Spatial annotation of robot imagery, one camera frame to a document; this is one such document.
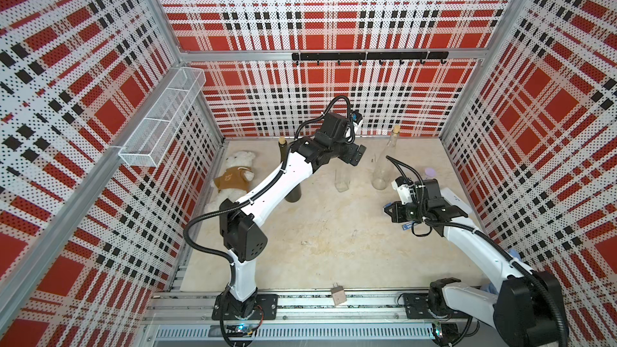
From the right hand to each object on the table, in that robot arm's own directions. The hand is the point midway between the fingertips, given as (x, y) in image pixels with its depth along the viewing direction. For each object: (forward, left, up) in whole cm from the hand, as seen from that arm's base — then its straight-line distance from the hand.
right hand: (389, 209), depth 84 cm
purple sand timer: (+18, -21, -2) cm, 27 cm away
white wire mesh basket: (+24, +93, +10) cm, 96 cm away
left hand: (+15, +13, +19) cm, 27 cm away
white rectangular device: (+6, -27, -4) cm, 28 cm away
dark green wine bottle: (+12, +35, -9) cm, 38 cm away
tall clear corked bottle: (+17, 0, -5) cm, 18 cm away
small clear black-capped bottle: (+17, +16, -5) cm, 24 cm away
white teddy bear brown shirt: (+13, +60, -1) cm, 61 cm away
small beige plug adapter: (-25, +19, -8) cm, 33 cm away
